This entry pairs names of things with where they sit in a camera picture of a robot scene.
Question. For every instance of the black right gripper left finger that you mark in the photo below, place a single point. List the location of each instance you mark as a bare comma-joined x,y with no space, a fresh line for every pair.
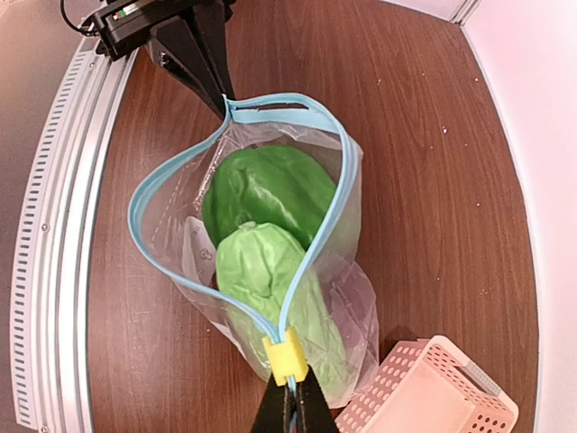
273,414

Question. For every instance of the clear zip top bag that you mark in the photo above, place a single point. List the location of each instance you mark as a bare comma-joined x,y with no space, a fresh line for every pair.
165,221

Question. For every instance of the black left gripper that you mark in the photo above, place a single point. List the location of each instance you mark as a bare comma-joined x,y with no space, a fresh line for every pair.
192,51

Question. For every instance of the pink perforated plastic basket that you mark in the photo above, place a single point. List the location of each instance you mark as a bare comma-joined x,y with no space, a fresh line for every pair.
429,385

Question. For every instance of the green chayote squash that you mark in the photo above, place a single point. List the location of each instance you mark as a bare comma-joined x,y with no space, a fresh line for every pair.
273,184

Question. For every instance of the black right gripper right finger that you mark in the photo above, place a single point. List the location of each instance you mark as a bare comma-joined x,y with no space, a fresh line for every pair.
312,412

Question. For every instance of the front aluminium rail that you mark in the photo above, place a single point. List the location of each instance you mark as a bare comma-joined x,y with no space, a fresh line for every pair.
52,254

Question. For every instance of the right aluminium frame post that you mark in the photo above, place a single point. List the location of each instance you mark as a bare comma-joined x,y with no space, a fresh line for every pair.
463,11

